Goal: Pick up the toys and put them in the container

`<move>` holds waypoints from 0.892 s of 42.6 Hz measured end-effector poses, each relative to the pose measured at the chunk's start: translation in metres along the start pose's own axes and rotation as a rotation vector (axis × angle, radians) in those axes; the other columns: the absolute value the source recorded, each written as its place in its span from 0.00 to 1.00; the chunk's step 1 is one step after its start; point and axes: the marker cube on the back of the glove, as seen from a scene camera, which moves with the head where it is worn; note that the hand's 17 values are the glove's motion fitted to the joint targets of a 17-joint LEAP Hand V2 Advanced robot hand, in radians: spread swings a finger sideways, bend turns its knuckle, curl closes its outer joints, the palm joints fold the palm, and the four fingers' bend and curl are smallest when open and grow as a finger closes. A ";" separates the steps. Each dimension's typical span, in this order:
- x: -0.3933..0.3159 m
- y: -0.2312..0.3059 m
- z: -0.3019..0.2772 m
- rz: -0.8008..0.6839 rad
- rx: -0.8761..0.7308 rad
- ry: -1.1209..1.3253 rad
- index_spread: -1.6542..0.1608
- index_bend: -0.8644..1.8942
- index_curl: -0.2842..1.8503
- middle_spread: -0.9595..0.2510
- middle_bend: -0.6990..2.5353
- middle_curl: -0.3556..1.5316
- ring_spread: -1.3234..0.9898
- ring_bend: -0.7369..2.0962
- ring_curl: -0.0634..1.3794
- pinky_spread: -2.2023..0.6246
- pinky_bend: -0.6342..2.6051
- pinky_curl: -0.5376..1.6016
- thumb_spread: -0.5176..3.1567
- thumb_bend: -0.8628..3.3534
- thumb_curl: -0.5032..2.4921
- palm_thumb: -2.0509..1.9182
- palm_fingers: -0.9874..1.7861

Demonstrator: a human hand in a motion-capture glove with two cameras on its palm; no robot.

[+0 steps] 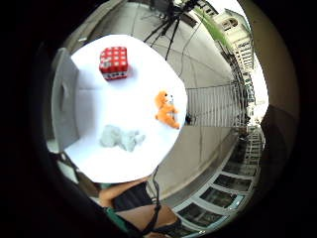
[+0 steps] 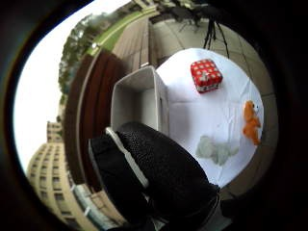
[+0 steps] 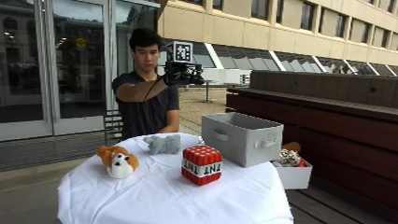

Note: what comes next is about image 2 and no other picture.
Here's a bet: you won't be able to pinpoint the grey-white soft toy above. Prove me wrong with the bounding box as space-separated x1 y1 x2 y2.
194 134 241 167

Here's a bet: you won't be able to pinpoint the white tablecloth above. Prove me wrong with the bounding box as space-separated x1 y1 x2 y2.
155 47 266 189

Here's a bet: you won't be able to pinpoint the white open storage box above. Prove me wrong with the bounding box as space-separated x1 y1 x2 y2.
110 64 170 137

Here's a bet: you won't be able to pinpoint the brown wooden fence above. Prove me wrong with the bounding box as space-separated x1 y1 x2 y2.
63 48 130 194

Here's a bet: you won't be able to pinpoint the orange soft toy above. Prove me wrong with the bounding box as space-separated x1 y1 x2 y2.
242 99 263 146

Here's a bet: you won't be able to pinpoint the red white-dotted gift box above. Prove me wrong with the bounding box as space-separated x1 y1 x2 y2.
190 58 224 94

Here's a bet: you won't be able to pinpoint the beige multi-storey building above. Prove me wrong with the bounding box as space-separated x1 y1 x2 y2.
26 120 97 231

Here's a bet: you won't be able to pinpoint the black tripod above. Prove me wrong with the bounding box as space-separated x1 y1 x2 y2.
202 13 231 60

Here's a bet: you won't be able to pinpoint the green trees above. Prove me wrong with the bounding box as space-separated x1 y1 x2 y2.
58 12 112 96

